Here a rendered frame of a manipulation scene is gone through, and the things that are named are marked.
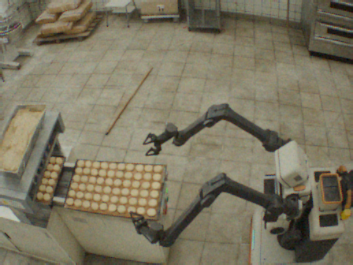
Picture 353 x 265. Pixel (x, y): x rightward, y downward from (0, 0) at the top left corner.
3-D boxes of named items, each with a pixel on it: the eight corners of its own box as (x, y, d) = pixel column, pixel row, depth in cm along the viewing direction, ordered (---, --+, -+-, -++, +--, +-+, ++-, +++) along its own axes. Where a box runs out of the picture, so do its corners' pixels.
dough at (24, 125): (-10, 173, 170) (-14, 167, 165) (20, 113, 207) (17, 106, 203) (20, 179, 167) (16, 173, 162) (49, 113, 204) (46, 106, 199)
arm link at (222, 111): (218, 113, 176) (221, 97, 180) (203, 122, 187) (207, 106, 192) (279, 149, 190) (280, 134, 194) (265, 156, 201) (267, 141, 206)
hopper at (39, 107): (-7, 181, 174) (-17, 167, 164) (22, 119, 212) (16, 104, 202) (26, 188, 170) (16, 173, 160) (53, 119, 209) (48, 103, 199)
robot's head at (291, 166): (305, 151, 180) (293, 136, 173) (310, 180, 165) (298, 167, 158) (286, 162, 188) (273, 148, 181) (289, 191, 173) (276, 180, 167)
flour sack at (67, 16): (80, 21, 491) (79, 13, 479) (59, 24, 496) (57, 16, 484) (94, 4, 540) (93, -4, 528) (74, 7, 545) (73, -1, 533)
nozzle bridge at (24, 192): (9, 219, 193) (-14, 191, 168) (38, 143, 243) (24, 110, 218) (46, 229, 189) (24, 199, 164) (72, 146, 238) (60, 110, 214)
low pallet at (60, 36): (33, 46, 533) (31, 42, 525) (51, 25, 588) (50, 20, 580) (87, 40, 514) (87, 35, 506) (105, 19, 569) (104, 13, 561)
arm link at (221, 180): (220, 180, 144) (217, 166, 153) (201, 201, 150) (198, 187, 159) (287, 208, 159) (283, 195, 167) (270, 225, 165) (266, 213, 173)
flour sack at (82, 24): (84, 34, 512) (83, 27, 501) (63, 36, 517) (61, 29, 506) (98, 15, 561) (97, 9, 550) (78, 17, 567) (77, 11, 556)
